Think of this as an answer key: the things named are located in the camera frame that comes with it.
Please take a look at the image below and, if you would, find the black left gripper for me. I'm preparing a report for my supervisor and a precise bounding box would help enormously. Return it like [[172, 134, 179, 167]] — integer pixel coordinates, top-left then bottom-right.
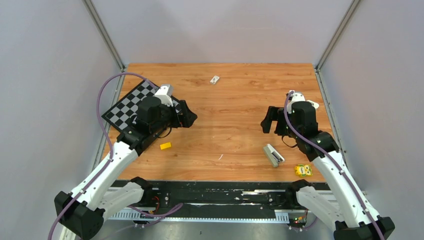
[[151, 99, 197, 134]]

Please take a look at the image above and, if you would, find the grey white stapler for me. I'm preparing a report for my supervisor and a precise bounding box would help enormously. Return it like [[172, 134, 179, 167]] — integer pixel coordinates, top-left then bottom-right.
[[263, 144, 286, 168]]

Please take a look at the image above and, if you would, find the white staple box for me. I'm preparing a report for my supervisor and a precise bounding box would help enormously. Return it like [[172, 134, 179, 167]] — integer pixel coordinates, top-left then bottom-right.
[[210, 75, 220, 85]]

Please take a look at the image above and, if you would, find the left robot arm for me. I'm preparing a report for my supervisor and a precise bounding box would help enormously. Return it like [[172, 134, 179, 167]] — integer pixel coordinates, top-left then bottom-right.
[[54, 96, 198, 240]]

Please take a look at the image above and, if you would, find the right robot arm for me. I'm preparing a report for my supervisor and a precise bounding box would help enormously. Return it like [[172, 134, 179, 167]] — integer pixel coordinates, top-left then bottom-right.
[[260, 101, 395, 240]]

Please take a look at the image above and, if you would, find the yellow block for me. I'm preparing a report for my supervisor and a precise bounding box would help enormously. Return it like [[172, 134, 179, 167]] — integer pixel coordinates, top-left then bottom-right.
[[159, 142, 172, 150]]

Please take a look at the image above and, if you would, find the yellow green toy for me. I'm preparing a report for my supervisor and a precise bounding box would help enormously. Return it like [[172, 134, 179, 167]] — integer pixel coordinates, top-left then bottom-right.
[[294, 164, 313, 177]]

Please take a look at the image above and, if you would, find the black white checkerboard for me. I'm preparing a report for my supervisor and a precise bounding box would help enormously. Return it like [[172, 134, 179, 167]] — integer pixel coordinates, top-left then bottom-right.
[[101, 81, 161, 132]]

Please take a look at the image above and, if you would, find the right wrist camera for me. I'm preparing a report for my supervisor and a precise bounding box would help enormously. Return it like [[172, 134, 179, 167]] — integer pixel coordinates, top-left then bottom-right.
[[285, 90, 306, 114]]

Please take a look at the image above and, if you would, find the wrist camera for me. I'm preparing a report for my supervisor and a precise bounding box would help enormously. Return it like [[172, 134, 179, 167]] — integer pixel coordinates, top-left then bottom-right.
[[154, 84, 174, 107], [285, 90, 306, 114]]

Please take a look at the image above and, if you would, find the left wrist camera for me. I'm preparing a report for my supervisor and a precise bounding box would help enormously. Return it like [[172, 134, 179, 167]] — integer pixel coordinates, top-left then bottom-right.
[[154, 84, 174, 107]]

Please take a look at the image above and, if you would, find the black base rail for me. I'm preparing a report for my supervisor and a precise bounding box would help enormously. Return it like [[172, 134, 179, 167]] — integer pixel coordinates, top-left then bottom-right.
[[123, 180, 315, 225]]

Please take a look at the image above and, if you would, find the right aluminium frame post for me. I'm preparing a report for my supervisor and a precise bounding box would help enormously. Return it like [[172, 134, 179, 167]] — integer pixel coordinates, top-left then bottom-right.
[[315, 0, 362, 72]]

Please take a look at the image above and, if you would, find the aluminium frame post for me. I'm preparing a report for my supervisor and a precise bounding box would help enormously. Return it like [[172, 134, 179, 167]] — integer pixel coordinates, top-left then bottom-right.
[[315, 0, 362, 72], [82, 0, 126, 72]]

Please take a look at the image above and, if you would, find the left aluminium frame post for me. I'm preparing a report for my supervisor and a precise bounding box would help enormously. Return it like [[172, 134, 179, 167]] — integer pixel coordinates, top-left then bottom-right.
[[82, 0, 126, 72]]

